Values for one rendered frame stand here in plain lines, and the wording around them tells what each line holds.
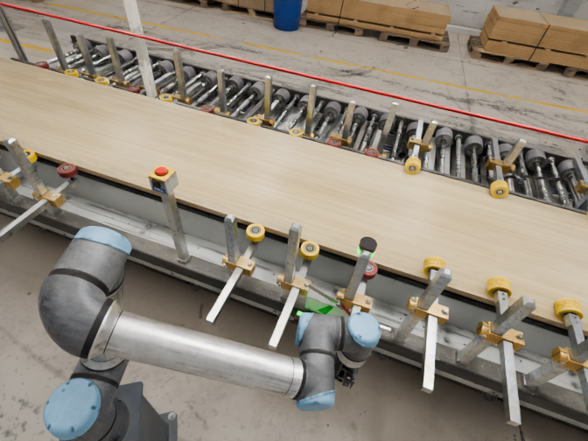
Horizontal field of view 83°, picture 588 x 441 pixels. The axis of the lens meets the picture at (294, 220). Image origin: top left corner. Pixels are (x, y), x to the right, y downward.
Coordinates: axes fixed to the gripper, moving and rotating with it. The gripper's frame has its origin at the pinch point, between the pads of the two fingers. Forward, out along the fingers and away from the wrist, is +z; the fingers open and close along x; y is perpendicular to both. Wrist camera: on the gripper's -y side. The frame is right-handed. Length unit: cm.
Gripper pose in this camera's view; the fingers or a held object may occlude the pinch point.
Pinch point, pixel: (339, 373)
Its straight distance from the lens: 126.3
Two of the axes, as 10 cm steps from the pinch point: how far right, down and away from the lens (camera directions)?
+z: -1.1, 7.1, 6.9
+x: 9.3, 3.1, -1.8
